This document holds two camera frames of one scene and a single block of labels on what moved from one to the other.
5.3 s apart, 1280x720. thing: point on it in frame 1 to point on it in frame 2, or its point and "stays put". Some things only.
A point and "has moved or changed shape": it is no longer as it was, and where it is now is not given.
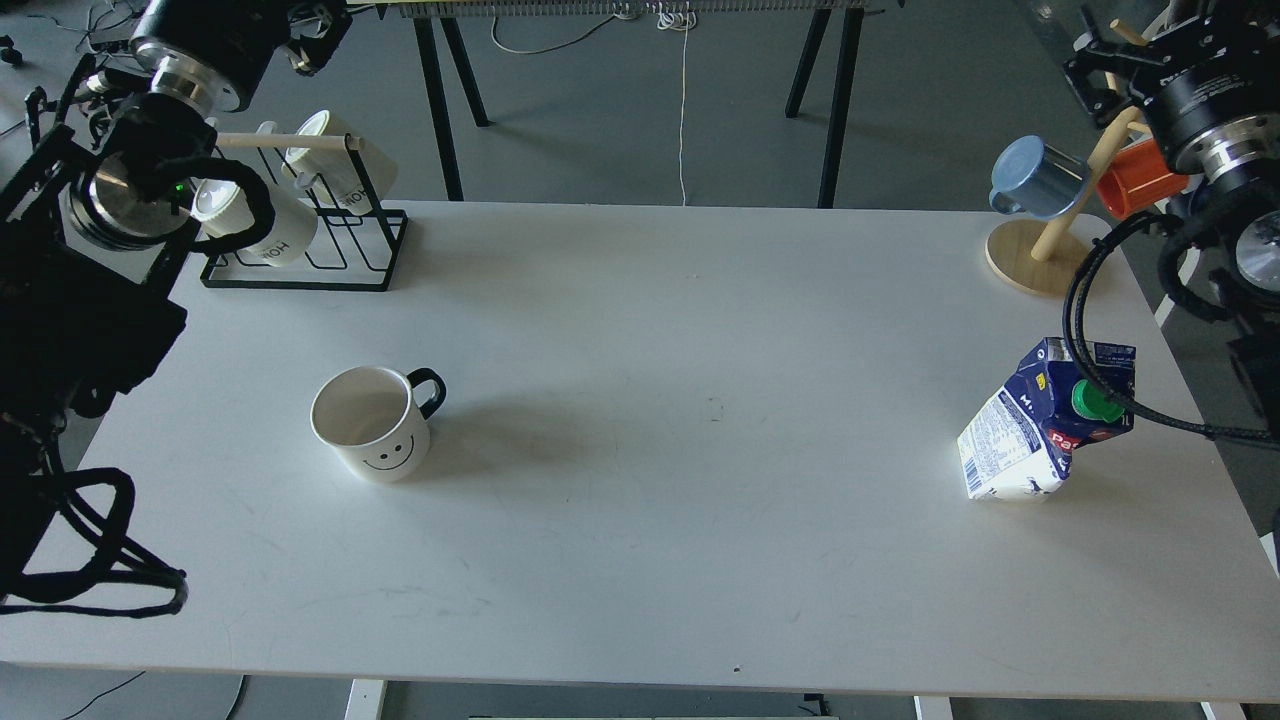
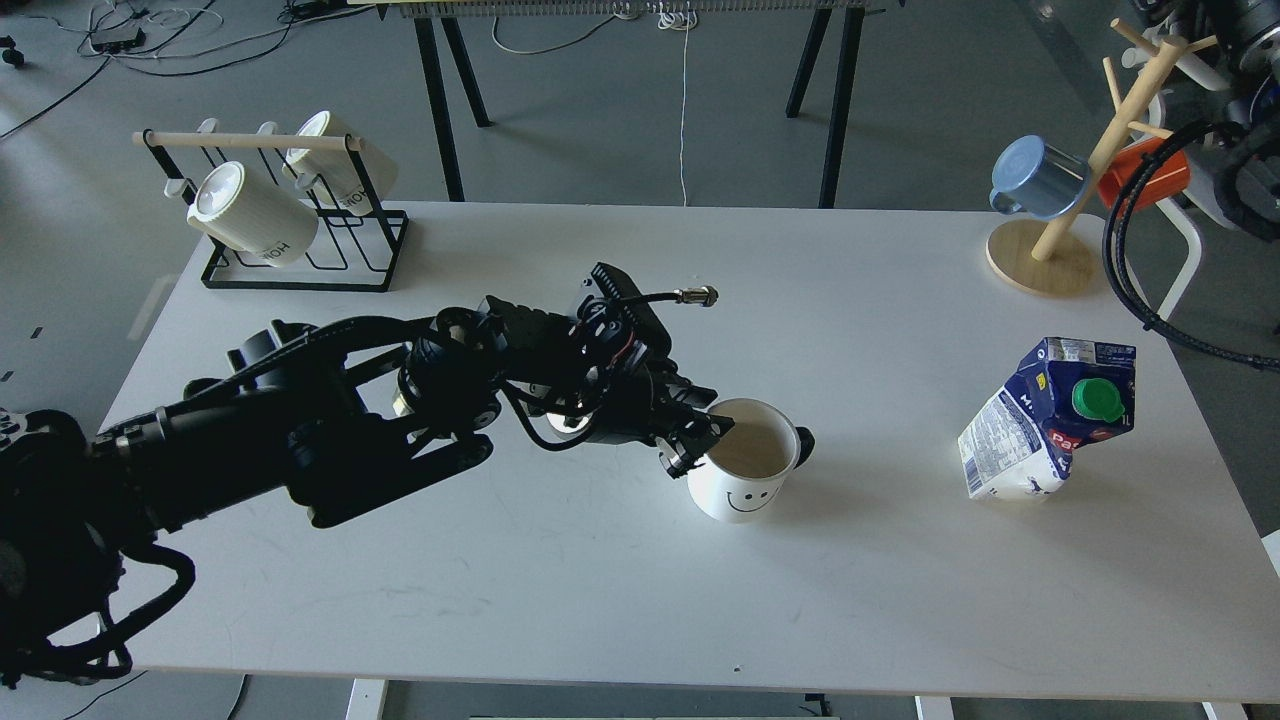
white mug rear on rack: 353,180 stays put
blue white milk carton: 1021,448 stays put
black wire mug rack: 305,214 stays put
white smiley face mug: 376,419 has moved or changed shape
